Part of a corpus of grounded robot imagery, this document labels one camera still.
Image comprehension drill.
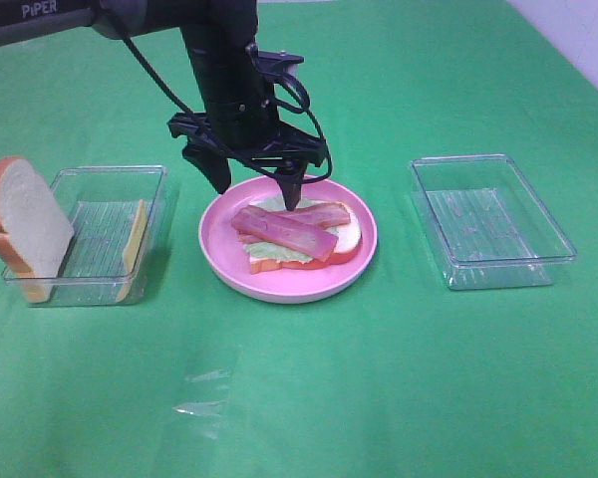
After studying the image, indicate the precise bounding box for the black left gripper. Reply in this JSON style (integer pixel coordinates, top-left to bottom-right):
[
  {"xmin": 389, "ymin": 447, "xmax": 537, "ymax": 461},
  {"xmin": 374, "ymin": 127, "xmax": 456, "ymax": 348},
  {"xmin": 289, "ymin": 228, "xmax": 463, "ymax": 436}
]
[{"xmin": 168, "ymin": 78, "xmax": 328, "ymax": 211}]

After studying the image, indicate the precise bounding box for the bacon strip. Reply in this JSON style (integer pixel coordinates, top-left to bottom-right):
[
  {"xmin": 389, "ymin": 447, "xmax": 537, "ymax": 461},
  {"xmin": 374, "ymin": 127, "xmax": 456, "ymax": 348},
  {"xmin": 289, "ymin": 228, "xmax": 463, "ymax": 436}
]
[
  {"xmin": 276, "ymin": 202, "xmax": 351, "ymax": 228},
  {"xmin": 230, "ymin": 205, "xmax": 338, "ymax": 261}
]

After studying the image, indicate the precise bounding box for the green lettuce leaf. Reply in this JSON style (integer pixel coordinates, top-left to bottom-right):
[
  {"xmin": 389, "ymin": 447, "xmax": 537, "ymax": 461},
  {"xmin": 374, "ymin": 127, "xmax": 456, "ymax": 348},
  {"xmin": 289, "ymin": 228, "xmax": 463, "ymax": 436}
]
[{"xmin": 237, "ymin": 195, "xmax": 352, "ymax": 264}]

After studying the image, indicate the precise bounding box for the toast bread slice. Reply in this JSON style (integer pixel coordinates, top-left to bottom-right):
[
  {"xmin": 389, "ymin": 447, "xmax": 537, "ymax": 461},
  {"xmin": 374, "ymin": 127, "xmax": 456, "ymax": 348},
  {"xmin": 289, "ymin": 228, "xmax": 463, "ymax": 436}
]
[
  {"xmin": 249, "ymin": 202, "xmax": 362, "ymax": 274},
  {"xmin": 0, "ymin": 156, "xmax": 74, "ymax": 304}
]

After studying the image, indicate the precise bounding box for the yellow cheese slice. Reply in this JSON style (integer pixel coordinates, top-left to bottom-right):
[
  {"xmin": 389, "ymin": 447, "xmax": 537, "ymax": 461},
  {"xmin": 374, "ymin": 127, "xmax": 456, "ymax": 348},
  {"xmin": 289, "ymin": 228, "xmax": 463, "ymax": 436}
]
[{"xmin": 116, "ymin": 199, "xmax": 148, "ymax": 302}]

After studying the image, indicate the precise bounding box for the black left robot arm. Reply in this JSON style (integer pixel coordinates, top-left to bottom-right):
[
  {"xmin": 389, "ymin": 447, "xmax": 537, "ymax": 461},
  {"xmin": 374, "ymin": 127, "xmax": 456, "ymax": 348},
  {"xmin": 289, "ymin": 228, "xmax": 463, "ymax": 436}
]
[{"xmin": 0, "ymin": 1, "xmax": 332, "ymax": 210}]

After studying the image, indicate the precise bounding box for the pink round plate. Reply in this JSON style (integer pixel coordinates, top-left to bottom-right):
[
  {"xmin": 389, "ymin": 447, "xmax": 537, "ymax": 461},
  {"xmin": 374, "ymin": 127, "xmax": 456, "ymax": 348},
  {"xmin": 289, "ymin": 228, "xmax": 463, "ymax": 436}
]
[{"xmin": 198, "ymin": 177, "xmax": 378, "ymax": 304}]

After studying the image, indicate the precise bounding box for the clear left plastic container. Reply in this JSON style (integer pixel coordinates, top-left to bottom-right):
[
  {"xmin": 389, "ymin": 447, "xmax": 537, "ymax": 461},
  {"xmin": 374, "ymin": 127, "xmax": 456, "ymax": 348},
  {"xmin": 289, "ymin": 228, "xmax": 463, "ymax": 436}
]
[{"xmin": 2, "ymin": 165, "xmax": 168, "ymax": 307}]

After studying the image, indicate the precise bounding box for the clear plastic container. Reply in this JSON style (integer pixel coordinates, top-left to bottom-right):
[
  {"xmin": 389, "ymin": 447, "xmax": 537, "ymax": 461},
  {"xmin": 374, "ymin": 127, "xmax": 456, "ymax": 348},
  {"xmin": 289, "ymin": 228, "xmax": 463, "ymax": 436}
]
[
  {"xmin": 409, "ymin": 153, "xmax": 577, "ymax": 291},
  {"xmin": 2, "ymin": 165, "xmax": 168, "ymax": 307}
]

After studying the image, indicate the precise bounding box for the clear tape patch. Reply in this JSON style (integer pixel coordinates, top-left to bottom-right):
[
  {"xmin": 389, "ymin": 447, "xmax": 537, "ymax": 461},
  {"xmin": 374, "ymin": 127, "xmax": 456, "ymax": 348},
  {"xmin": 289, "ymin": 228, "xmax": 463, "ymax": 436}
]
[{"xmin": 170, "ymin": 344, "xmax": 241, "ymax": 441}]

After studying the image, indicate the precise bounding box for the clear right plastic container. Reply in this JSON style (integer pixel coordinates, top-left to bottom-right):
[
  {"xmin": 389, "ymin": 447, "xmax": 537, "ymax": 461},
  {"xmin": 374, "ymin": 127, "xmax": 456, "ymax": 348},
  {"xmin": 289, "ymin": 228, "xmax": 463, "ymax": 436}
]
[{"xmin": 409, "ymin": 153, "xmax": 577, "ymax": 291}]

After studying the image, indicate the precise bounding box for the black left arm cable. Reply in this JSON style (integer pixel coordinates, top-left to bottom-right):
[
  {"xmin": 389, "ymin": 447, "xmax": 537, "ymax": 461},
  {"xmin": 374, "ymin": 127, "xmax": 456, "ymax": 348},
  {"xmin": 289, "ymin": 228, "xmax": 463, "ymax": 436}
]
[{"xmin": 107, "ymin": 9, "xmax": 334, "ymax": 183}]

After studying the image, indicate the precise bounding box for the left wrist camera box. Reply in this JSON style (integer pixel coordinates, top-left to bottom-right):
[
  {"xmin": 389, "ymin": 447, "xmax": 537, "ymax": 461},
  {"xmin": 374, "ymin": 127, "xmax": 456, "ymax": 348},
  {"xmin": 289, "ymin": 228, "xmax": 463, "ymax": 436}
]
[{"xmin": 253, "ymin": 50, "xmax": 305, "ymax": 82}]

